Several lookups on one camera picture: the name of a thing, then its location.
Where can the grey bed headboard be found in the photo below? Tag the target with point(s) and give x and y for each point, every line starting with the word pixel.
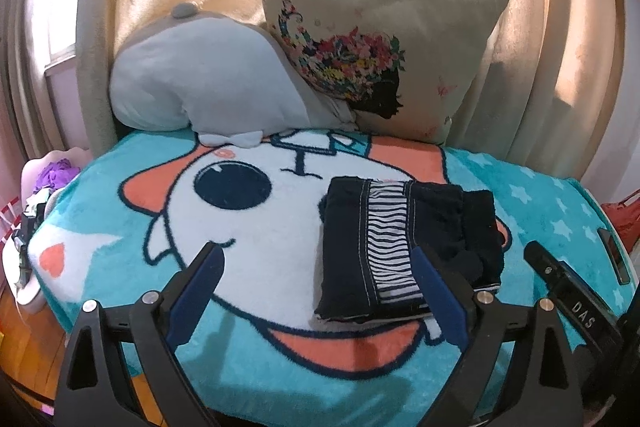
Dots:
pixel 92 57

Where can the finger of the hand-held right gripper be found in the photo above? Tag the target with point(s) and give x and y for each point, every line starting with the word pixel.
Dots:
pixel 547 269

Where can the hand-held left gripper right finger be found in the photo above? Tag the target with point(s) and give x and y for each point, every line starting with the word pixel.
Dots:
pixel 440 302

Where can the purple cloth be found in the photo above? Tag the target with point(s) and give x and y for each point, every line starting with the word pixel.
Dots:
pixel 57 173

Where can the dark rectangular device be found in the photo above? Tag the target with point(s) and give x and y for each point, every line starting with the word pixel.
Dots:
pixel 614 254

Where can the teal printed star blanket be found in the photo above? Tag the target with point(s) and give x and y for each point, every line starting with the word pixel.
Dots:
pixel 280 217

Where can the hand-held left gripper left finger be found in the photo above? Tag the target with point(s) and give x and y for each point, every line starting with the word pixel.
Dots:
pixel 195 297

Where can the beige floral butterfly cushion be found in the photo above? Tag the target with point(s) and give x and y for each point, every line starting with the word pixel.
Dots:
pixel 400 7

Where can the dark pants with striped lining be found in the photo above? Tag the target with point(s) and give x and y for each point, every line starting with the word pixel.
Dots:
pixel 345 257

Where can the red cloth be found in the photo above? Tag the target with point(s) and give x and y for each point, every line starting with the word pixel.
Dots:
pixel 622 212

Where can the white side table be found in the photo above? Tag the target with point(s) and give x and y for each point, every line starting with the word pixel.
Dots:
pixel 30 302

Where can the grey white plush pillow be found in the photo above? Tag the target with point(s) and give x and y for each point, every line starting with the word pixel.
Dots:
pixel 200 72

